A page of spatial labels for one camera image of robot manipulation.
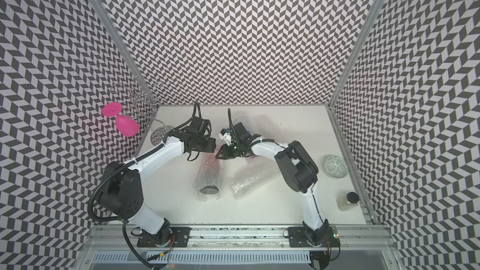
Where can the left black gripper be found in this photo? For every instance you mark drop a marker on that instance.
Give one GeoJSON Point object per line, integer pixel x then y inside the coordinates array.
{"type": "Point", "coordinates": [210, 147]}

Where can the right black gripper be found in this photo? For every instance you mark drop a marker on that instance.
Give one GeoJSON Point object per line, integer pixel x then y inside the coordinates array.
{"type": "Point", "coordinates": [226, 154]}

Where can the red black ribbed vase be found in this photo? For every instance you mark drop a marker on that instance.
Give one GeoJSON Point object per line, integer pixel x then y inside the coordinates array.
{"type": "Point", "coordinates": [209, 175]}

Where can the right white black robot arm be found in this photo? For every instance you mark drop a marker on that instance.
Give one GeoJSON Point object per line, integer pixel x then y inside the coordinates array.
{"type": "Point", "coordinates": [297, 168]}

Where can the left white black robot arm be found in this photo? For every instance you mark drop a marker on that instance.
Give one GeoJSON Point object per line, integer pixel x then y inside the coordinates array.
{"type": "Point", "coordinates": [120, 196]}

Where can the clear bubble wrap roll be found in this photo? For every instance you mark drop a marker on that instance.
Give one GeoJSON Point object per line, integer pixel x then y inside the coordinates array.
{"type": "Point", "coordinates": [257, 172]}

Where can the purple blue wrapped tumbler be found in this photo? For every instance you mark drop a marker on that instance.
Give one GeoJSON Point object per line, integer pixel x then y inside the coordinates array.
{"type": "Point", "coordinates": [244, 125]}

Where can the pink plastic wine glass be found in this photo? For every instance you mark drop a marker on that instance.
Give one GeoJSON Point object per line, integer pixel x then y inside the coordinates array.
{"type": "Point", "coordinates": [126, 125]}

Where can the green patterned round bowl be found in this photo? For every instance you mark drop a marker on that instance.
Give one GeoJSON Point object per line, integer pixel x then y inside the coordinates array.
{"type": "Point", "coordinates": [335, 166]}

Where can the small black-lidded glass jar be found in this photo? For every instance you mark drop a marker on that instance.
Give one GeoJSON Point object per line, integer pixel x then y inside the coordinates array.
{"type": "Point", "coordinates": [347, 201]}

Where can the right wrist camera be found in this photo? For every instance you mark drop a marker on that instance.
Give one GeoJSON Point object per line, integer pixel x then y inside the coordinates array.
{"type": "Point", "coordinates": [226, 136]}

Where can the chrome wire glass rack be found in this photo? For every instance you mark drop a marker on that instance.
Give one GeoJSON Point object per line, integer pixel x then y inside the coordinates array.
{"type": "Point", "coordinates": [137, 105]}

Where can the aluminium front rail frame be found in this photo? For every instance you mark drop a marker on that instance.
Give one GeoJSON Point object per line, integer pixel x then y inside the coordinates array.
{"type": "Point", "coordinates": [241, 247]}

